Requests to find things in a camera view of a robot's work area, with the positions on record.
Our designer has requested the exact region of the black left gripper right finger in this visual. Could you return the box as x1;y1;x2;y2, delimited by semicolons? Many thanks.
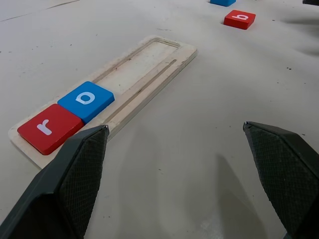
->
243;121;319;239

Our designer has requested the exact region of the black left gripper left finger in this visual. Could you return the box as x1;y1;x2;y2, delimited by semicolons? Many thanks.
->
0;124;110;239

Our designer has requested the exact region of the red tile letter b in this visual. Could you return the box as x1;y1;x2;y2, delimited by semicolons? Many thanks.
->
223;9;257;30

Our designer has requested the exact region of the red tile letter r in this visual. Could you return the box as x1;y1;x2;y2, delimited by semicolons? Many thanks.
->
16;103;85;156

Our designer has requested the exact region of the blue tile letter o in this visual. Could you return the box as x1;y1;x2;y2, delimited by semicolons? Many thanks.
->
57;81;115;125

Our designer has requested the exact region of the wooden letter tray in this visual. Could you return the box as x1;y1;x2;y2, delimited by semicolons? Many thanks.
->
7;34;198;170

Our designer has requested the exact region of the blue tile letter t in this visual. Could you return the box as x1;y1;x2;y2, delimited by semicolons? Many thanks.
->
209;0;236;7

